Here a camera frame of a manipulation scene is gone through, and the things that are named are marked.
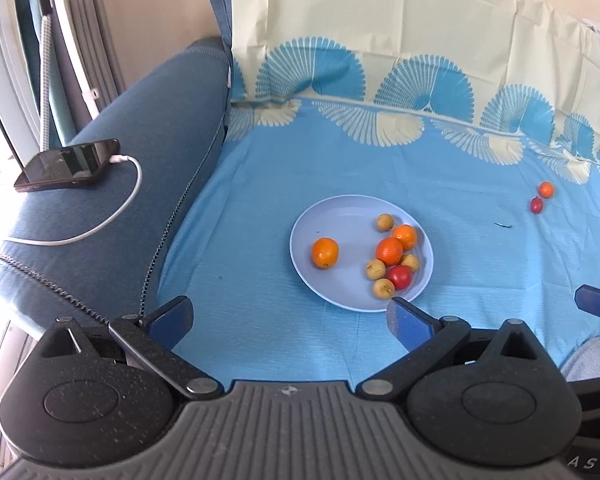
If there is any longan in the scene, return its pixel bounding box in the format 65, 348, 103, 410
372, 278, 396, 300
366, 259, 387, 281
400, 254, 420, 273
376, 214, 394, 232

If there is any red cherry tomato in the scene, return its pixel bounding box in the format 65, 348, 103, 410
529, 197, 544, 214
386, 264, 413, 290

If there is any orange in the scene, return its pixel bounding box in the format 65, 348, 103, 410
311, 237, 339, 269
391, 224, 418, 252
375, 236, 404, 266

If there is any orange top small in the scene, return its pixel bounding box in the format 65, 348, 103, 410
538, 181, 555, 200

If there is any person grey trouser leg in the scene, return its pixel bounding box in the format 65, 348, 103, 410
560, 337, 600, 382

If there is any blue sofa armrest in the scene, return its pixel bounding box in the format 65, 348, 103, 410
0, 38, 230, 338

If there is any light blue plate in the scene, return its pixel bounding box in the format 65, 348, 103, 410
289, 194, 434, 313

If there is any black smartphone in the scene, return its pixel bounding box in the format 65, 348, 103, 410
14, 139, 120, 193

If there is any blue fan-pattern sheet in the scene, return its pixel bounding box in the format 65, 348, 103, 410
159, 0, 600, 382

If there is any white braided pole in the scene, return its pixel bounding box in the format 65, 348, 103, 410
38, 15, 52, 152

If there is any grey curtain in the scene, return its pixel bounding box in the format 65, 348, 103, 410
53, 0, 125, 118

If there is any white charging cable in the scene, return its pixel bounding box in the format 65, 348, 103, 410
4, 154, 144, 248

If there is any white window frame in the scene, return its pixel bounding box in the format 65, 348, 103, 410
0, 0, 40, 164

